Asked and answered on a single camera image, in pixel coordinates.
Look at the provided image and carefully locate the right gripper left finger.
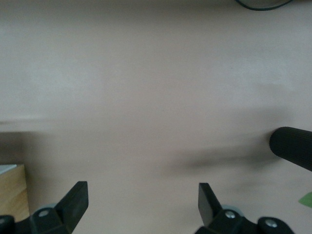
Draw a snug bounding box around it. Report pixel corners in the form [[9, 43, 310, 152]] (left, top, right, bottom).
[[29, 181, 88, 234]]

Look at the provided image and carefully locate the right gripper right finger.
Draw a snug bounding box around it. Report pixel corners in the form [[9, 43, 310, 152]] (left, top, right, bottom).
[[197, 182, 259, 234]]

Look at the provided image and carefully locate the wooden drawer cabinet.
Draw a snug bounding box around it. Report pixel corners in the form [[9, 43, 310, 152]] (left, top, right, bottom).
[[0, 164, 30, 219]]

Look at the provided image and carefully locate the green flat scrap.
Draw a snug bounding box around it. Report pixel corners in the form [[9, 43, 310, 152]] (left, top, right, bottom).
[[298, 192, 312, 208]]

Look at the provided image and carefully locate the black ribbed cylinder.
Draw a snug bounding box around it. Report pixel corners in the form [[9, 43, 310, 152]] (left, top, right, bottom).
[[269, 126, 312, 173]]

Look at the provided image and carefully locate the brown table cover mat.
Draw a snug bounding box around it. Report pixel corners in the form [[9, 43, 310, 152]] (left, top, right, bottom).
[[0, 0, 312, 234]]

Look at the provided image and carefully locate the black looped cable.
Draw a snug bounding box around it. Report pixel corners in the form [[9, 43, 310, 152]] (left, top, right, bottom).
[[235, 0, 293, 12]]

